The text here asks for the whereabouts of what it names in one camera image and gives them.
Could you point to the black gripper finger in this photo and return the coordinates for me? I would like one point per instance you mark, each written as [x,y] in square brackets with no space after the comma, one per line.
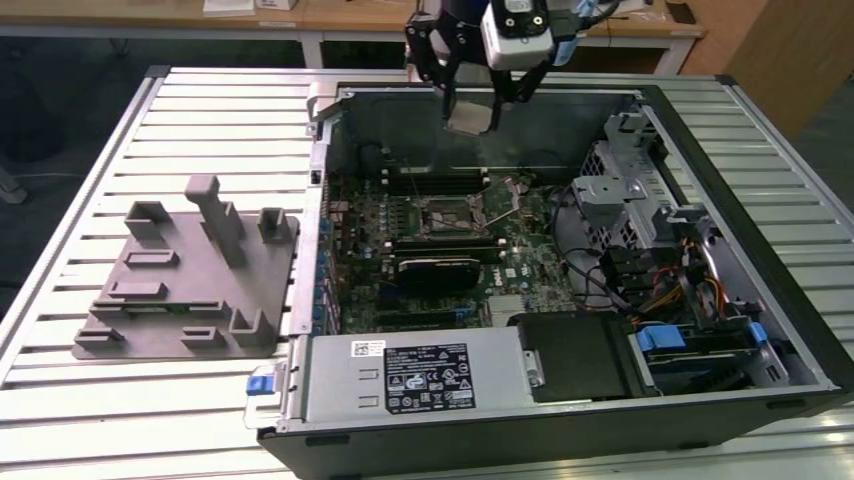
[527,85]
[427,55]

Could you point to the silver CPU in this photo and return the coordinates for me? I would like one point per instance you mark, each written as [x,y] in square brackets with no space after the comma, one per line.
[469,119]

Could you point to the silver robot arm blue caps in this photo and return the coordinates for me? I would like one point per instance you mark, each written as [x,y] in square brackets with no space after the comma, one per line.
[475,75]

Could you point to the silver metal drive cage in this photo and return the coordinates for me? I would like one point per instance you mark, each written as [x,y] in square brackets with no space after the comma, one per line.
[623,170]

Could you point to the small white box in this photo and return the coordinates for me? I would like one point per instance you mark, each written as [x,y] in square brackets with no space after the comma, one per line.
[276,4]

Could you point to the black phone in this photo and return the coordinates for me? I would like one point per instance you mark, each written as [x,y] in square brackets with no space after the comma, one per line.
[680,12]

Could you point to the white booklet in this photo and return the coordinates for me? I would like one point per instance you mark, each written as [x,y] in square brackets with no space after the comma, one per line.
[228,5]

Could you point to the brown wooden cabinet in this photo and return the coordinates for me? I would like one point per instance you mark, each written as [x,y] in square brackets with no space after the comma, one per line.
[787,60]

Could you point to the black graphics card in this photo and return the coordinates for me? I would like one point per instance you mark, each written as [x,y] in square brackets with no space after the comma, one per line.
[436,280]

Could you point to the green motherboard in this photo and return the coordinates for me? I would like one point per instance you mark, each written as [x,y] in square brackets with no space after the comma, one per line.
[547,295]

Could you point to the silver chipset heatsink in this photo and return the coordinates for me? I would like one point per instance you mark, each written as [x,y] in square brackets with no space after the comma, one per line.
[508,310]

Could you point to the hard disk in blue carrier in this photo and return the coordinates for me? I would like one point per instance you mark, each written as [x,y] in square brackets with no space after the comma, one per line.
[660,342]

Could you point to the black plastic shroud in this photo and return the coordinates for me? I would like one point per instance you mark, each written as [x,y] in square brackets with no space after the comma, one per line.
[573,360]

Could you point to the grey plastic parts rack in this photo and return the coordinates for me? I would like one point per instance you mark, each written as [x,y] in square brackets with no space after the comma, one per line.
[200,300]

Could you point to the blue plastic tab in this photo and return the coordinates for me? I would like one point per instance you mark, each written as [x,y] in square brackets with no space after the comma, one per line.
[756,334]

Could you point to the grey power supply unit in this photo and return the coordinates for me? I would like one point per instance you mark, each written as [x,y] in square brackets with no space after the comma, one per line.
[333,380]

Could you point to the grey furniture foot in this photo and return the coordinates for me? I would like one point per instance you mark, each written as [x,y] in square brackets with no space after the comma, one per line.
[12,190]

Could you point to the blue release latch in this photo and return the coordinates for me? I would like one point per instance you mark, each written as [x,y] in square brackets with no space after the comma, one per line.
[260,386]

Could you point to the black open PC case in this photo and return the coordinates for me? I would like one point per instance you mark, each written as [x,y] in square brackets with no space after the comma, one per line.
[467,450]

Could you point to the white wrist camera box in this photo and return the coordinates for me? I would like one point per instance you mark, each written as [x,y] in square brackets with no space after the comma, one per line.
[520,30]

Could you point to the wooden desk white frame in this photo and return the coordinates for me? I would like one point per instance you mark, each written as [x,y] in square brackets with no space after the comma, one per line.
[166,17]
[640,27]

